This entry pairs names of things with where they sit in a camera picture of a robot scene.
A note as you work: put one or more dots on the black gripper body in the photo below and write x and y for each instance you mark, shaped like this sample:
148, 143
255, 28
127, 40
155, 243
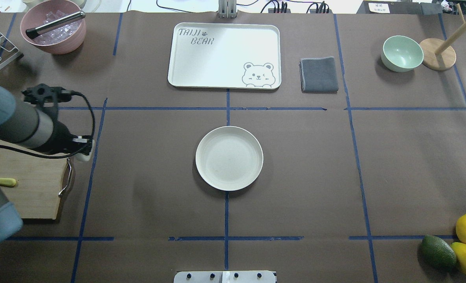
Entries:
63, 138

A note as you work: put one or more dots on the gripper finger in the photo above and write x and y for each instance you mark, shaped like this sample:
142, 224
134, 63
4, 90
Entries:
82, 139
84, 152

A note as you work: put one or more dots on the beige round plate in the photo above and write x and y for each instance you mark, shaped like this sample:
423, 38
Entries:
229, 158

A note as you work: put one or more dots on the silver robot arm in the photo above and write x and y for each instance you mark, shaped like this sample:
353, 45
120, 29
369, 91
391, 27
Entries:
31, 126

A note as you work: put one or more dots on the white bear serving tray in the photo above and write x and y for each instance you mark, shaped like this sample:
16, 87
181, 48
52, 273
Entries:
220, 55

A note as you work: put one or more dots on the wooden cutting board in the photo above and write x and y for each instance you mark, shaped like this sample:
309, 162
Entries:
42, 184

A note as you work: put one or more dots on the pink bowl with ice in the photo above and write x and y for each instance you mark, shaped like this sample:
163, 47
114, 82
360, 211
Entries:
59, 40

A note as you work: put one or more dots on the metal cup rack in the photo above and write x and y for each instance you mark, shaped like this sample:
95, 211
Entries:
10, 51

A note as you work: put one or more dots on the folded grey cloth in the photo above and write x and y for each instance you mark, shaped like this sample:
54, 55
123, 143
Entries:
318, 75

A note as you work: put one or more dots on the black power strip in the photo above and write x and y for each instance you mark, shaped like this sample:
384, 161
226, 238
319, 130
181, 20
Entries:
296, 7

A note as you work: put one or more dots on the mint green bowl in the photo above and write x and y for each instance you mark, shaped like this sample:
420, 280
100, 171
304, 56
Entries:
401, 53

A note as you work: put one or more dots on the wooden mug tree stand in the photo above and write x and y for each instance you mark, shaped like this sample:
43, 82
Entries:
439, 55

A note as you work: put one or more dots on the green avocado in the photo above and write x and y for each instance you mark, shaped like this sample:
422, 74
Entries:
437, 253

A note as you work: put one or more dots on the yellow-green knife handle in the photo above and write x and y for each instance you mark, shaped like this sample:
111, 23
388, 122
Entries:
8, 182

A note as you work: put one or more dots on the aluminium frame post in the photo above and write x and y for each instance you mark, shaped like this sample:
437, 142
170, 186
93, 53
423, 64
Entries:
227, 9

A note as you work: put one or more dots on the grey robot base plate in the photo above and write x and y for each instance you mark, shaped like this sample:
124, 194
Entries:
226, 276

